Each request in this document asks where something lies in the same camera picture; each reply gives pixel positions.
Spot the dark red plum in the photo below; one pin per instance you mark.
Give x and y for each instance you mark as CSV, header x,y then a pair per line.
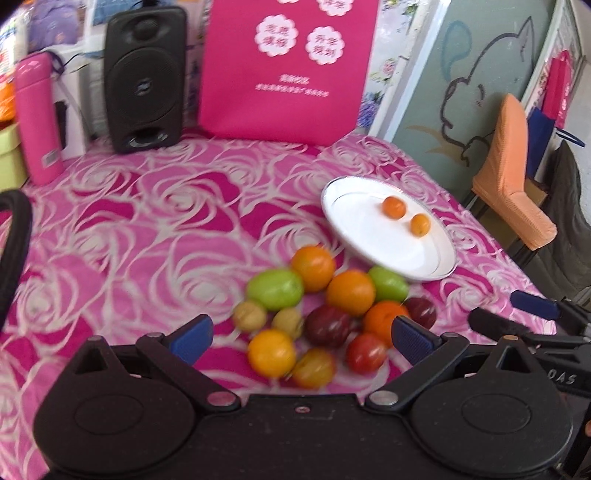
x,y
328,327

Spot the dark grey covered chair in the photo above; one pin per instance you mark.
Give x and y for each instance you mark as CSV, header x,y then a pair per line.
x,y
562,268

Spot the yellow-red plum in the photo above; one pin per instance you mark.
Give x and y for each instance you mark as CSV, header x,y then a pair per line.
x,y
314,370

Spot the white round plate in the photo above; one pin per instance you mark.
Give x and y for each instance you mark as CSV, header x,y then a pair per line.
x,y
353,208

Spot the small mandarin orange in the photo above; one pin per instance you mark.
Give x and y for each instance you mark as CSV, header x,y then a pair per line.
x,y
394,208

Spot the yellow orange fruit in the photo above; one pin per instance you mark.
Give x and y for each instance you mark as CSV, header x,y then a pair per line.
x,y
271,353

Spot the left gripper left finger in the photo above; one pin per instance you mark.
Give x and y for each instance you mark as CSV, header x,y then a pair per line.
x,y
174,355

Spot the small yellow-orange kumquat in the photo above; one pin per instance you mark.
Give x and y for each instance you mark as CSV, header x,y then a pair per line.
x,y
420,225

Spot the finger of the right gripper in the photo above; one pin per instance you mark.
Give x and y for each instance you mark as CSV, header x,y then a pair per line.
x,y
493,326
535,305

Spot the orange tangerine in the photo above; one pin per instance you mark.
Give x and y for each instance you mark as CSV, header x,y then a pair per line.
x,y
379,319

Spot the magenta tote bag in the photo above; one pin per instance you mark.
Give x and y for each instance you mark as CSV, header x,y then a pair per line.
x,y
285,71

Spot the small brown fruit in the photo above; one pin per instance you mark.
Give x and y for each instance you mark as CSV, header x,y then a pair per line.
x,y
249,316
290,321

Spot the pink thermos bottle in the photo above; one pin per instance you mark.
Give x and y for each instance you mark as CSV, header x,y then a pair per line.
x,y
36,118

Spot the light green box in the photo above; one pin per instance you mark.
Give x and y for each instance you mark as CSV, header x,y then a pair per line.
x,y
13,172

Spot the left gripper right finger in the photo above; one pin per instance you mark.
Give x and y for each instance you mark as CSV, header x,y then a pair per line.
x,y
433,359

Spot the large orange front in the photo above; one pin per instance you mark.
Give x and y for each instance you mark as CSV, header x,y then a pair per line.
x,y
351,291

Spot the black speaker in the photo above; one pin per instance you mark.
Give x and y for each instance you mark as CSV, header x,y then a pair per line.
x,y
144,77

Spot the pink rose tablecloth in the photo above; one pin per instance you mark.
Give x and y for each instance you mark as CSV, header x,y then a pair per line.
x,y
126,245

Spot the large orange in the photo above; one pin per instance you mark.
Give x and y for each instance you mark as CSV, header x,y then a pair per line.
x,y
351,291
316,267

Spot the green apple right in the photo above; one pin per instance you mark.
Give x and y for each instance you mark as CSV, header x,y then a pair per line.
x,y
389,285

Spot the green apple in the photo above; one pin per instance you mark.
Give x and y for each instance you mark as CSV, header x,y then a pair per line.
x,y
389,285
276,289

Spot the hanging pink bag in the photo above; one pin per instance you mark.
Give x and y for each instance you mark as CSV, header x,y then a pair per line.
x,y
556,100

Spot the white box behind thermos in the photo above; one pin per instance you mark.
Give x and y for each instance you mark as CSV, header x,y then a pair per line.
x,y
77,82

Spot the orange covered chair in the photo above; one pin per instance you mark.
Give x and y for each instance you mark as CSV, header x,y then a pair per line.
x,y
500,183

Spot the large orange back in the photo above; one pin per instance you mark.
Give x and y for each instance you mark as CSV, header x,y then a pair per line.
x,y
316,267

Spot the green apple left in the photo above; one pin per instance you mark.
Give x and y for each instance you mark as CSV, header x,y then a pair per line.
x,y
276,289

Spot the blue bag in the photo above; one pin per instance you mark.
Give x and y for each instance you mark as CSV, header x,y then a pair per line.
x,y
541,129

